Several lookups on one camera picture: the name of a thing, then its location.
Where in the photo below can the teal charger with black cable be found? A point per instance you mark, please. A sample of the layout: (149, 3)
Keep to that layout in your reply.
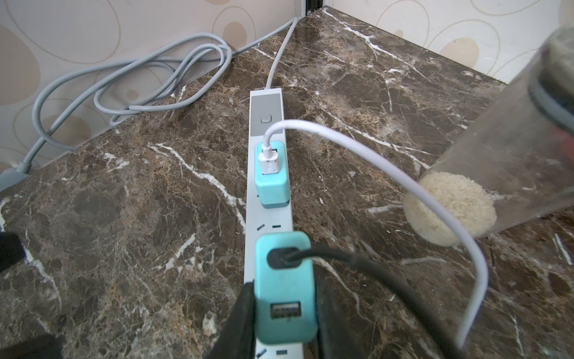
(284, 289)

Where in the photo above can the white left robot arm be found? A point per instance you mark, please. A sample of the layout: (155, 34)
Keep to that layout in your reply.
(21, 337)

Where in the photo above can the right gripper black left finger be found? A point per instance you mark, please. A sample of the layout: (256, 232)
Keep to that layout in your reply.
(237, 339)

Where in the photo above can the clear jar with rice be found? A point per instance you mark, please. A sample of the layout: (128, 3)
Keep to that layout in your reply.
(515, 161)

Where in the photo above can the white power strip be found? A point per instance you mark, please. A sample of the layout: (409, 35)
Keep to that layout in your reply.
(268, 205)

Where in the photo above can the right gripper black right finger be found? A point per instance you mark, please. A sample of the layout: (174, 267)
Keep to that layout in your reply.
(335, 338)

